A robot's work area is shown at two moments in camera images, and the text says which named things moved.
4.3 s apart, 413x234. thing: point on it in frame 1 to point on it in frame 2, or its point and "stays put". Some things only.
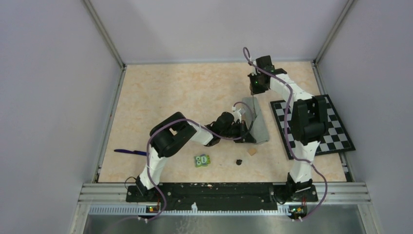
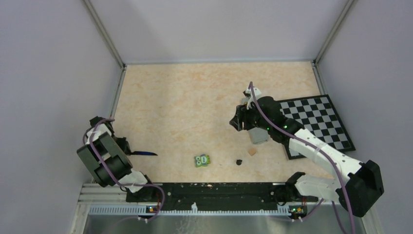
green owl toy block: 202,160 stays put
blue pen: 134,152 stays put
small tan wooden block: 252,151 stays put
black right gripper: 254,90 to 241,116
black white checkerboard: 336,140 stays put
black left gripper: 242,127 to 124,145
